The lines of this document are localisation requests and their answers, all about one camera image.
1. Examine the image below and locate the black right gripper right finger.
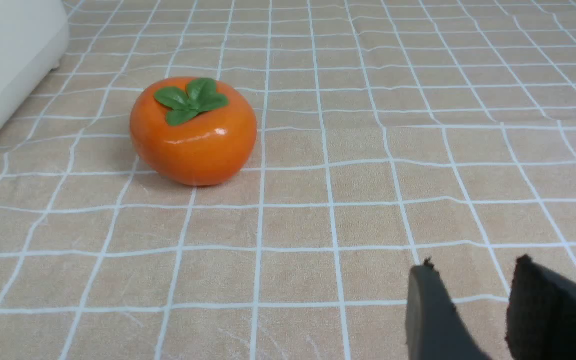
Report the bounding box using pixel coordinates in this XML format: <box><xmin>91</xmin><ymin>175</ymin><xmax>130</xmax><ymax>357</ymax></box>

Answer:
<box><xmin>505</xmin><ymin>254</ymin><xmax>576</xmax><ymax>360</ymax></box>

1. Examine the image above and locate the white two-slot toaster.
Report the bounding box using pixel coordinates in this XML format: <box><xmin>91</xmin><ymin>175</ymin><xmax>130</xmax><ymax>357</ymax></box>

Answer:
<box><xmin>0</xmin><ymin>0</ymin><xmax>70</xmax><ymax>130</ymax></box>

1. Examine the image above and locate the beige checkered tablecloth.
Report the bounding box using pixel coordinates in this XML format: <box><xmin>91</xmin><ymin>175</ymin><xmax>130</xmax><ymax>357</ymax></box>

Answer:
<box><xmin>0</xmin><ymin>0</ymin><xmax>576</xmax><ymax>360</ymax></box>

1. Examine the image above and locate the orange toy persimmon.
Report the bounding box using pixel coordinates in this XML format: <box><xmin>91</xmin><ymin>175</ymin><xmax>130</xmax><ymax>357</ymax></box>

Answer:
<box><xmin>129</xmin><ymin>76</ymin><xmax>257</xmax><ymax>187</ymax></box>

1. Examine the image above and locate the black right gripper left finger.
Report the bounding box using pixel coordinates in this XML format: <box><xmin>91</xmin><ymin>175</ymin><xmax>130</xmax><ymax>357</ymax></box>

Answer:
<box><xmin>406</xmin><ymin>258</ymin><xmax>490</xmax><ymax>360</ymax></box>

